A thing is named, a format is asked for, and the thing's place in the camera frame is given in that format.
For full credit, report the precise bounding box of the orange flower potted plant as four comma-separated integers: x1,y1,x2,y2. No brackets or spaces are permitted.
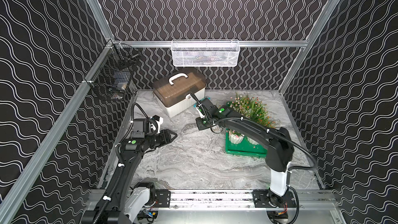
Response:
246,136,260,146

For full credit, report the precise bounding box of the black wire wall basket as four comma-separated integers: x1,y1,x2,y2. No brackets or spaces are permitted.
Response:
88,44,142,102

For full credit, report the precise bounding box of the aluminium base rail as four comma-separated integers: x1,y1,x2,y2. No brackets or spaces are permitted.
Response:
83,188,340,211

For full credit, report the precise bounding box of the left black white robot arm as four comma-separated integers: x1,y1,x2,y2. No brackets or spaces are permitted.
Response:
81,114,178,224

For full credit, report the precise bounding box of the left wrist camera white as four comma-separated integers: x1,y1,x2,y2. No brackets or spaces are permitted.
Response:
150,115,164,134

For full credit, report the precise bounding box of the white wire wall basket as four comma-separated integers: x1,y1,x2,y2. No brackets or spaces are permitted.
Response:
171,39,240,67

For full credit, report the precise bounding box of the pink red flower plant pot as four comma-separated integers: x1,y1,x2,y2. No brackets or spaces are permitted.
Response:
228,129,244,145

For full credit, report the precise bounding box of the green grass potted plant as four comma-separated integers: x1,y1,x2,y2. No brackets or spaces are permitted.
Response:
247,97,275,128

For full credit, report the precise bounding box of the pink flower potted plant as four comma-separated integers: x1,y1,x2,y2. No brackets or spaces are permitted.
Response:
227,93,250,114

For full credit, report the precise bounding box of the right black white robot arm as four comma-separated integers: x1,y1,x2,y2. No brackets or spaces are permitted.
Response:
186,92,317,207

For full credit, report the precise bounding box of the green plastic storage tray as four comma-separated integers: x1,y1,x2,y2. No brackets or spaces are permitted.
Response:
226,112,267,158

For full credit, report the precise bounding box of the white box brown lid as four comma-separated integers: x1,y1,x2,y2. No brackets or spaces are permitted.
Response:
152,67,206,118

